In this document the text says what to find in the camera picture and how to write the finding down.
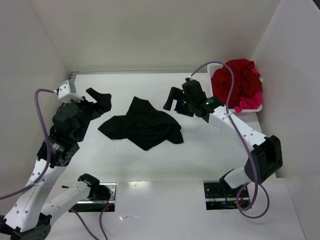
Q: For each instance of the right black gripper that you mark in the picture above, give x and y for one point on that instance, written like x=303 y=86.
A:
x=178 y=100

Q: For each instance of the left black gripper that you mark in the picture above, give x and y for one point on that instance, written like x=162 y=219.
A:
x=93 y=104

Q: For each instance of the black t shirt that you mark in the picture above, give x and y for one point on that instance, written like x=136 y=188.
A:
x=143 y=125

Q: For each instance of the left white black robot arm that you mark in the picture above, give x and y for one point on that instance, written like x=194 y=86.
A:
x=32 y=216

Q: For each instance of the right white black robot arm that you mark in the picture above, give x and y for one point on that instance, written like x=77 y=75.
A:
x=265 y=152

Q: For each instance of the white plastic basket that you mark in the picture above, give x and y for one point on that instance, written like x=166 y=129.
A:
x=211 y=69

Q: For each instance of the dark red t shirt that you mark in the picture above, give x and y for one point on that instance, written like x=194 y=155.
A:
x=222 y=80

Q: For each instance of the pink t shirt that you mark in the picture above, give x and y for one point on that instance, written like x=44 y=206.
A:
x=251 y=91

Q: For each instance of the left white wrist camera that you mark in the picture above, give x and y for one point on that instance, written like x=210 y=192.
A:
x=67 y=90

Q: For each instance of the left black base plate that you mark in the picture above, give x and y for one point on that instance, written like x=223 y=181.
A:
x=105 y=198

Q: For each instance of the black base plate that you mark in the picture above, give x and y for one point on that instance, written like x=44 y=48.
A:
x=217 y=199
x=105 y=198

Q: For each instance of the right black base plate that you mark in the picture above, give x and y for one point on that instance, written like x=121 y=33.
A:
x=217 y=199

